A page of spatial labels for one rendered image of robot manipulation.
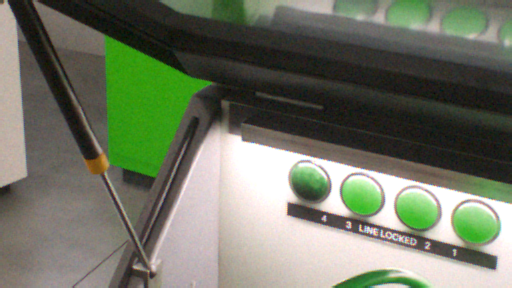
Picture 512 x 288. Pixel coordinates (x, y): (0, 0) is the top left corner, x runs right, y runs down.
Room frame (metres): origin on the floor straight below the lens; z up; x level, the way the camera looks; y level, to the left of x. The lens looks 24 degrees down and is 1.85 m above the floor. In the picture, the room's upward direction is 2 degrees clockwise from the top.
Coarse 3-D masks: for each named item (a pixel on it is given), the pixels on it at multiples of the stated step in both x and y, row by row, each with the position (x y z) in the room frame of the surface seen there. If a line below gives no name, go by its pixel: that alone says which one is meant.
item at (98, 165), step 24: (24, 0) 0.76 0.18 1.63; (24, 24) 0.76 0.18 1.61; (48, 48) 0.78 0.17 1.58; (48, 72) 0.78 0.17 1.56; (72, 96) 0.80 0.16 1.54; (72, 120) 0.80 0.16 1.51; (96, 144) 0.82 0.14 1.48; (96, 168) 0.82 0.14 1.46; (120, 216) 0.85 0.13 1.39; (144, 264) 0.88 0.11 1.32
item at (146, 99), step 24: (120, 48) 3.71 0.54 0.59; (120, 72) 3.71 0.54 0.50; (144, 72) 3.65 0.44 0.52; (168, 72) 3.60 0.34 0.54; (120, 96) 3.71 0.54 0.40; (144, 96) 3.65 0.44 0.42; (168, 96) 3.60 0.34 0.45; (120, 120) 3.71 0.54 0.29; (144, 120) 3.65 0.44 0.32; (168, 120) 3.60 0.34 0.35; (120, 144) 3.71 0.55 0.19; (144, 144) 3.65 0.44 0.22; (168, 144) 3.60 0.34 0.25; (144, 168) 3.66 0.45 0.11
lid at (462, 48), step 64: (0, 0) 0.73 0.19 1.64; (64, 0) 0.87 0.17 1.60; (128, 0) 0.81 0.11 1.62; (192, 0) 0.74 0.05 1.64; (256, 0) 0.68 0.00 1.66; (320, 0) 0.63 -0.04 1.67; (384, 0) 0.58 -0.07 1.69; (448, 0) 0.54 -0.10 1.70; (192, 64) 0.96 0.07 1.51; (256, 64) 0.84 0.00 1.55; (320, 64) 0.82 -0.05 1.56; (384, 64) 0.77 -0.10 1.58; (448, 64) 0.71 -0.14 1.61; (448, 128) 0.91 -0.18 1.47
